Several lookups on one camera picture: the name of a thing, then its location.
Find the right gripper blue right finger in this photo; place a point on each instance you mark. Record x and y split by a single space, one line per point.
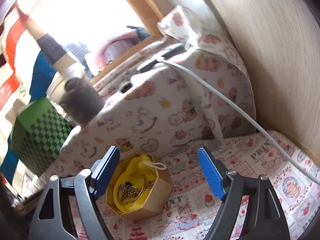
265 217

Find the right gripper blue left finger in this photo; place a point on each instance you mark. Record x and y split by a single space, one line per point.
52 218

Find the gold octagonal jewelry box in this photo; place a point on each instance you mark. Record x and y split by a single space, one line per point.
157 198

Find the christmas print cloth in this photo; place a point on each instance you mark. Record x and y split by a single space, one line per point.
201 173

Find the yellow cloth in box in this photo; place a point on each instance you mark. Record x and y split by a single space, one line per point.
140 174

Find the green checkered tissue box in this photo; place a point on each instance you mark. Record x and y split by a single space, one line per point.
38 134

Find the clear plastic jar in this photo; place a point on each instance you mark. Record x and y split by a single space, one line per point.
73 91

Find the green black marker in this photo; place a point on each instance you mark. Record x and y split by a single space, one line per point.
125 87

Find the teddy bear print cloth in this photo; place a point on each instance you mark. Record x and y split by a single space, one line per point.
168 107

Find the striped curtain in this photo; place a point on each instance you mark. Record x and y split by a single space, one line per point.
25 77

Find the dark flat device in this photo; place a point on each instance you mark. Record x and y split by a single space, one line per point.
166 54

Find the wooden window frame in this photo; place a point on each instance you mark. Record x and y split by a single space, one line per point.
147 13

